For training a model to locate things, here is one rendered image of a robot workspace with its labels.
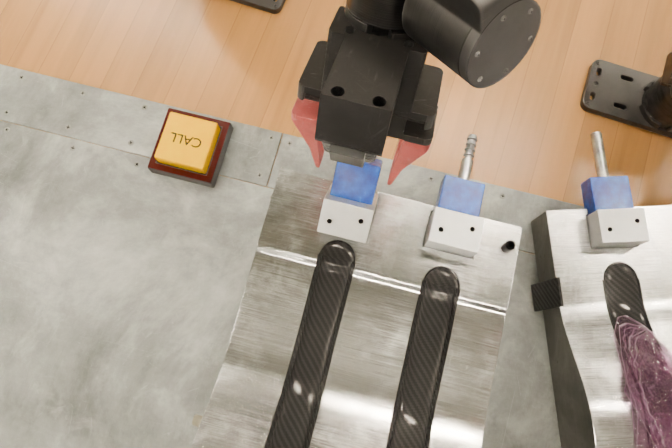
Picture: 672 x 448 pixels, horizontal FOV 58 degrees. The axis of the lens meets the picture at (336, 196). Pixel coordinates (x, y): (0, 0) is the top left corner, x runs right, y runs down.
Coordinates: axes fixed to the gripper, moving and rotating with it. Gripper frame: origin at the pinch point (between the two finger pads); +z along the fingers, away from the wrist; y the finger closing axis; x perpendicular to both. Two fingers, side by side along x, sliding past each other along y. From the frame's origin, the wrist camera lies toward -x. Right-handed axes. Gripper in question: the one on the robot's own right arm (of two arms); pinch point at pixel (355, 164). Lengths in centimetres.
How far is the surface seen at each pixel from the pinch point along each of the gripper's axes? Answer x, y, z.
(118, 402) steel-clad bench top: -12.9, -19.6, 31.0
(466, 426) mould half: -10.5, 16.0, 19.9
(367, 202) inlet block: 3.0, 1.7, 7.3
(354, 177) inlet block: 4.0, -0.1, 5.4
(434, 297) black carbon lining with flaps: -0.6, 10.5, 14.5
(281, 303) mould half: -4.6, -4.3, 16.5
